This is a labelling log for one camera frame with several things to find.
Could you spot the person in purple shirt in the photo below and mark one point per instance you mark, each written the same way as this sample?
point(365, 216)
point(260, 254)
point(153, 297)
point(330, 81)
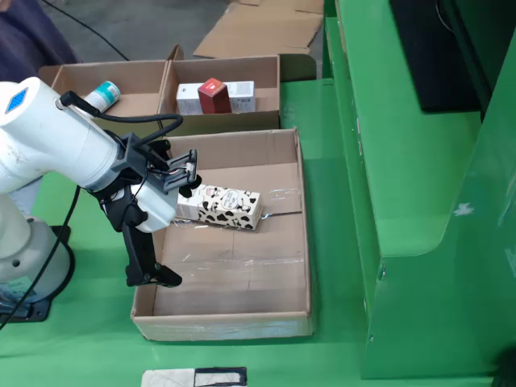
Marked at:
point(28, 36)

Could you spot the open brown cardboard box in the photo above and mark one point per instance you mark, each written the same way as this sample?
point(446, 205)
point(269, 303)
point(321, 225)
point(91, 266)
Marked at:
point(225, 123)
point(137, 80)

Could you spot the flat white carton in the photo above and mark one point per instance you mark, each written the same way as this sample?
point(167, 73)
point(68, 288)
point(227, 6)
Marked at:
point(242, 96)

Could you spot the cow print hand cream box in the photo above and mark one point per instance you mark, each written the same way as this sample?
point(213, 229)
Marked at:
point(225, 205)

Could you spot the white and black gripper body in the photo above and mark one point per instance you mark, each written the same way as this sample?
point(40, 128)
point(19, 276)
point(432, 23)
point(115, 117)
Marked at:
point(157, 205)

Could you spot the green metal shelf stand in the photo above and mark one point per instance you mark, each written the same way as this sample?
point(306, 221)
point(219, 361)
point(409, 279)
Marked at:
point(403, 161)

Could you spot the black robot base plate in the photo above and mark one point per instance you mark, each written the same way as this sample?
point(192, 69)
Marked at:
point(38, 312)

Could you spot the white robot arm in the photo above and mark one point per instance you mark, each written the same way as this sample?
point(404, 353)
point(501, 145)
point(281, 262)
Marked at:
point(48, 133)

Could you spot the small red brown carton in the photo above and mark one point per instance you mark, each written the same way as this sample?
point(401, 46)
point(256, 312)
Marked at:
point(213, 101)

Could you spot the open flat cardboard mailer box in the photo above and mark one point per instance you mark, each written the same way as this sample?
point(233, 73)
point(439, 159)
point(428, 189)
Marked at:
point(258, 32)

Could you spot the shallow cardboard tray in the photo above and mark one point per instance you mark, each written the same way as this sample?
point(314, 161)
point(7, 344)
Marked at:
point(225, 274)

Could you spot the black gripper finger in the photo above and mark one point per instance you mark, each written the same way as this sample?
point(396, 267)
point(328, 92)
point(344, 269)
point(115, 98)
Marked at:
point(190, 186)
point(141, 258)

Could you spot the white and teal bottle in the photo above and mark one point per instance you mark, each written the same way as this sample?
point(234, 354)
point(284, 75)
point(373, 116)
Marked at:
point(105, 94)

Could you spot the paper card with black frame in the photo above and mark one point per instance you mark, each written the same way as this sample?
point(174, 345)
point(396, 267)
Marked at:
point(169, 379)

